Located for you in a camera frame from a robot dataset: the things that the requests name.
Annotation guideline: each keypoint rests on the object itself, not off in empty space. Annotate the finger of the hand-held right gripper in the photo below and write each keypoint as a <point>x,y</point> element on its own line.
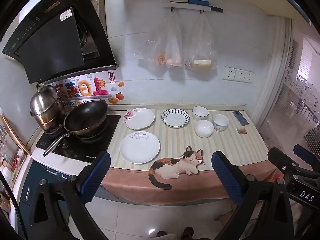
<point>278,156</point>
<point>303,152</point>

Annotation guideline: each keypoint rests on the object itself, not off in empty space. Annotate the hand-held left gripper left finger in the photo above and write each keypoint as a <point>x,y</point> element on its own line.
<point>96,175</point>

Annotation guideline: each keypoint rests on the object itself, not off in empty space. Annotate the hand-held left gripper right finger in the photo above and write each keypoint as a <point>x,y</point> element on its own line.
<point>226,177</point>

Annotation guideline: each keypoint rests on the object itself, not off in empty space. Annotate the grey flower white plate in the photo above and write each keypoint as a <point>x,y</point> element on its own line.
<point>139,148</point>

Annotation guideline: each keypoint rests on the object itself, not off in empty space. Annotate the plain white bowl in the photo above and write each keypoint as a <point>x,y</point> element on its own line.
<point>204,128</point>

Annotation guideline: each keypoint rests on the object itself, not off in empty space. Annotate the blue rimmed printed bowl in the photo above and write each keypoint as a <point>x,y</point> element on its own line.
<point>221,123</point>

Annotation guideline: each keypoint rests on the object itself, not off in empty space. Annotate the pink flower white plate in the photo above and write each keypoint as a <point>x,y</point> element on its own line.
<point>140,119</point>

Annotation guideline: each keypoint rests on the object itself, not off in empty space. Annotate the blue leaf striped plate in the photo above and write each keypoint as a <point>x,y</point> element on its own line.
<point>175,118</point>

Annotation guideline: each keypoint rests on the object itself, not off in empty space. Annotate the black glass cooktop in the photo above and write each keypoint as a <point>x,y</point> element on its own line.
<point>100,141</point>

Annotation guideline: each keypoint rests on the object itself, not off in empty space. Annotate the brown mat label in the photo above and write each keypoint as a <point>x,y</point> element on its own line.
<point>241,131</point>

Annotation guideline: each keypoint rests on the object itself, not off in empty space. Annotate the blue smartphone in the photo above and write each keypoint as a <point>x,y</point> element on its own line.
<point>240,118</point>

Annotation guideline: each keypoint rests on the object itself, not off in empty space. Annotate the striped cat table mat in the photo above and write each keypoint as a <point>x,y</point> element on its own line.
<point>175,140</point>

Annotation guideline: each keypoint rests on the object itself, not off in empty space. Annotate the blue kitchen cabinet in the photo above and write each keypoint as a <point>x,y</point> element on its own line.
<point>32,180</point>

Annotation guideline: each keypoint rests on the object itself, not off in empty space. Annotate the person's dark shoe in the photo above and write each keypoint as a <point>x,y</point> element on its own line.
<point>161,233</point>
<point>187,232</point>

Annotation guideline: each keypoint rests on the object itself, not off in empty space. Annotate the lace patterned glass door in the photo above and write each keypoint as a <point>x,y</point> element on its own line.
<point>295,85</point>

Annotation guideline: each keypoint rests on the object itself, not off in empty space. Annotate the white bowl with black rim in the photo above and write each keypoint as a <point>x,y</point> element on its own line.
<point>200,112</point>

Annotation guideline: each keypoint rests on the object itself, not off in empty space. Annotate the gold framed picture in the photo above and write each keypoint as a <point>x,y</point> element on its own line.
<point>15,140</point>

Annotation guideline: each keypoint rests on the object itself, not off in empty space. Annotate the stainless steel steamer pot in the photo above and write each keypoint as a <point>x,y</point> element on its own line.
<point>45,102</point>

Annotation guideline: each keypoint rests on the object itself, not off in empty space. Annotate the clear plastic bag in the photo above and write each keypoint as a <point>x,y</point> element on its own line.
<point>155,47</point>
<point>201,55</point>
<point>174,52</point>

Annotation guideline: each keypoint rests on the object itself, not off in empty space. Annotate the black range hood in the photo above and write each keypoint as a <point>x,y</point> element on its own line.
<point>50,42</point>

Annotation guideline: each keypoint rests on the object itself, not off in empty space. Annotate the orange fruit wall sticker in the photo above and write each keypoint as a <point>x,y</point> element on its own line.
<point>119,96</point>

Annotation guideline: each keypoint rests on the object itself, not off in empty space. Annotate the white wall socket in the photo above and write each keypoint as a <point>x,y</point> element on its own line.
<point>240,75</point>
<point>249,77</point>
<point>229,73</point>

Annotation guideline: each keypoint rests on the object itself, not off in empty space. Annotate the colourful wall sticker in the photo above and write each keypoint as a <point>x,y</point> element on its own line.
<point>85,87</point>

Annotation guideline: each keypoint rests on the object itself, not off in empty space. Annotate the red seal wall sticker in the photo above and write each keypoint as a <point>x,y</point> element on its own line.
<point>111,77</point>

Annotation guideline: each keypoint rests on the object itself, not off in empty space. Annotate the white wall hook rack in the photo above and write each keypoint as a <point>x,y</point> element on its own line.
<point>180,5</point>

